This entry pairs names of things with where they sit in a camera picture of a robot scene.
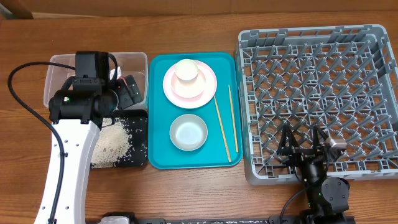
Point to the black plastic tray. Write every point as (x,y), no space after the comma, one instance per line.
(138,124)

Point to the left wooden chopstick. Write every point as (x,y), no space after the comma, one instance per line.
(222,129)

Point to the cooked white rice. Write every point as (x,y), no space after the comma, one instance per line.
(110,144)

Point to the teal serving tray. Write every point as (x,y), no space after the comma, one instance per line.
(162,153)

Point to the pink cup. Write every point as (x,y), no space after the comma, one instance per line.
(186,70)

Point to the grey dishwasher rack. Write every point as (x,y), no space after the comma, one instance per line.
(342,79)

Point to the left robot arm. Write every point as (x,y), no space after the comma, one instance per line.
(77,111)

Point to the white napkin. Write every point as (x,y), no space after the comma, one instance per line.
(115,74)

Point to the pink round plate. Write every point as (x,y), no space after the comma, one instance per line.
(193,94)

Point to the grey bowl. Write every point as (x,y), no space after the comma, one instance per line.
(188,132)

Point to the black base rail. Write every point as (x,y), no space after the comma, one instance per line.
(130,218)

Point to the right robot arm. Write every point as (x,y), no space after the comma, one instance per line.
(327,196)

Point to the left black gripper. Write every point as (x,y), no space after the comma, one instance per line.
(126,99)

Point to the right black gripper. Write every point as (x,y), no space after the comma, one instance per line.
(301,155)

